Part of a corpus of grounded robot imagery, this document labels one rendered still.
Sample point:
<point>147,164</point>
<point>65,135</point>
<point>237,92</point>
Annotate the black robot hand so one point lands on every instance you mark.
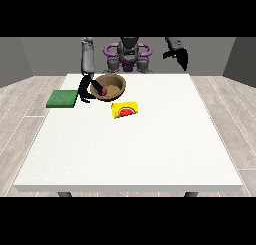
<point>180,57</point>
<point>85,87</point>

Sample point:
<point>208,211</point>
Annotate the brown wooden bowl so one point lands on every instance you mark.
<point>111,86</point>

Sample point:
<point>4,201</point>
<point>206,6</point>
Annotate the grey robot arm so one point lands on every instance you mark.
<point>175,43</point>
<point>87,57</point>

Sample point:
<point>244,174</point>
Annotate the small red ball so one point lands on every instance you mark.
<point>104,91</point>

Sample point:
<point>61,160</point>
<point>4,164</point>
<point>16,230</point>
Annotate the green square pad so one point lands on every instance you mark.
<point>62,98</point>

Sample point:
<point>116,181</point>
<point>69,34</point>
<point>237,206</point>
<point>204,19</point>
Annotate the yellow cup with melon print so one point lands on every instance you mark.
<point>125,110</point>

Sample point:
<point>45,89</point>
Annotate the grey robot trunk purple rings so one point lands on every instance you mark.
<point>128,55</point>

